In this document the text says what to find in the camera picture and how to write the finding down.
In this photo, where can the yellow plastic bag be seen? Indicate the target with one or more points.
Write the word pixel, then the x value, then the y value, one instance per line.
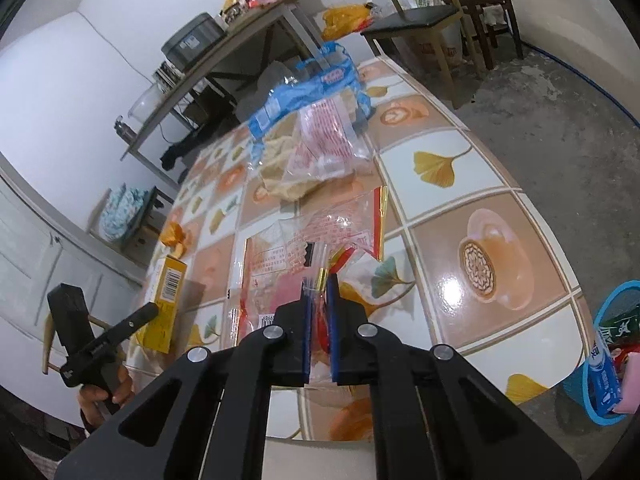
pixel 345 22

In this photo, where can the metal water bottle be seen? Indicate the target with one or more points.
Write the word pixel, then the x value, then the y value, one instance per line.
pixel 125 129

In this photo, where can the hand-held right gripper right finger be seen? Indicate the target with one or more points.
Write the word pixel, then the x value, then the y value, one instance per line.
pixel 334 332

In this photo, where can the white mattress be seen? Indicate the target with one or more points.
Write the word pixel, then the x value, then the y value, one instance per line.
pixel 575 20

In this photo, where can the clear red-print snack bag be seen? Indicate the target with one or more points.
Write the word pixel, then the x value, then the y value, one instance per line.
pixel 350 225

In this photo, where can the orange snack wrapper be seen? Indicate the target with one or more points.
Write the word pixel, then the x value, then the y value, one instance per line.
pixel 175 237

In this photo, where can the clear red-printed bag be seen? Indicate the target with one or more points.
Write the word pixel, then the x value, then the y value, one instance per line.
pixel 267 260

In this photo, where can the grey rice cooker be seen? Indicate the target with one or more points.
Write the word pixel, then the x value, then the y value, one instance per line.
pixel 192 42

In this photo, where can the clear bag with red print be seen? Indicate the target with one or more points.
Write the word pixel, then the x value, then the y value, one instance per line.
pixel 325 130

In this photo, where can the green packet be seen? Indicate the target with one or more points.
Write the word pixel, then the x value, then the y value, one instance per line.
pixel 620 325

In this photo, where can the person's left hand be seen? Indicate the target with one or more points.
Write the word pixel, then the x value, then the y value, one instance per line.
pixel 95 402

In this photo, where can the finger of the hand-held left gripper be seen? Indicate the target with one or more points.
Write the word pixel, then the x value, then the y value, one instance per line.
pixel 132 322

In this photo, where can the blue patterned cushion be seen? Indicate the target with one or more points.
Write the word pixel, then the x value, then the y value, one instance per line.
pixel 125 212

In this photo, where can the wooden chair with dark seat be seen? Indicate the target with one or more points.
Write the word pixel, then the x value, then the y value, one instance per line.
pixel 415 20

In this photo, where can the metal cups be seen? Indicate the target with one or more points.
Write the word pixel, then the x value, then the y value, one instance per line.
pixel 167 76

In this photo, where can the table with floral tablecloth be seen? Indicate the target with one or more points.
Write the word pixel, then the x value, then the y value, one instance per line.
pixel 450 200

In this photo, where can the black cloth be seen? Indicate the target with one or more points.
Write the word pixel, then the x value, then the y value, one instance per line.
pixel 177 152

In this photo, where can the white panelled cabinet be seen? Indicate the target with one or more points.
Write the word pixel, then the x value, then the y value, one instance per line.
pixel 45 260

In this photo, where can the glass bowl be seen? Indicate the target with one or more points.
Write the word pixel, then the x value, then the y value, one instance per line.
pixel 145 102

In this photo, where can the white box with orange print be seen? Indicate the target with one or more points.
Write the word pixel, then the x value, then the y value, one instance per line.
pixel 437 47

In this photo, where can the blue plastic bag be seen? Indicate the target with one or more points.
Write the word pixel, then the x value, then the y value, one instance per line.
pixel 300 90

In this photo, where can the blue plastic basket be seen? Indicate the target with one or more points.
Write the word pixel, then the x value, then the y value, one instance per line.
pixel 580 390

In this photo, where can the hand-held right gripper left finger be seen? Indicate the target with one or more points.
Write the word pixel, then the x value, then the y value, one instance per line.
pixel 306 332

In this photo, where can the wooden chair with cushion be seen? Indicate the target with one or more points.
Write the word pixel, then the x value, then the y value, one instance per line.
pixel 150 205

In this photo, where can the blue and white packet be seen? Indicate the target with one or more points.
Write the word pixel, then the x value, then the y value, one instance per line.
pixel 602 375

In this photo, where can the yellow cardboard box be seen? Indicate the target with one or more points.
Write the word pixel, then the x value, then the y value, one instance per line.
pixel 167 300

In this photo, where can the grey side table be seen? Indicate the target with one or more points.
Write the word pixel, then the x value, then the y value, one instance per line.
pixel 240 55

